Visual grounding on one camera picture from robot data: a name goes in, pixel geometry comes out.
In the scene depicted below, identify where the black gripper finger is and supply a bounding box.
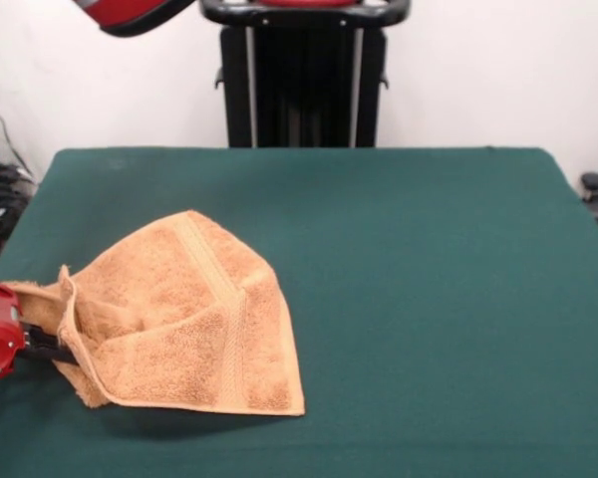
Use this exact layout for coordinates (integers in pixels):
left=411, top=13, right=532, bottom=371
left=14, top=345, right=77, bottom=365
left=21, top=321, right=62, bottom=349

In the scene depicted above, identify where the orange terry towel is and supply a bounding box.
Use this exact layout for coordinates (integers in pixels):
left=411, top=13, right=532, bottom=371
left=2, top=209, right=307, bottom=416

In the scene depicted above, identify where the dark green table cloth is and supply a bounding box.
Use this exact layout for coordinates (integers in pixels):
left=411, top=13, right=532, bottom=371
left=0, top=145, right=598, bottom=478

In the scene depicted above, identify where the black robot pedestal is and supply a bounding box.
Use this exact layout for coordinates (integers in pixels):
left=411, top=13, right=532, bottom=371
left=197, top=0, right=411, bottom=149

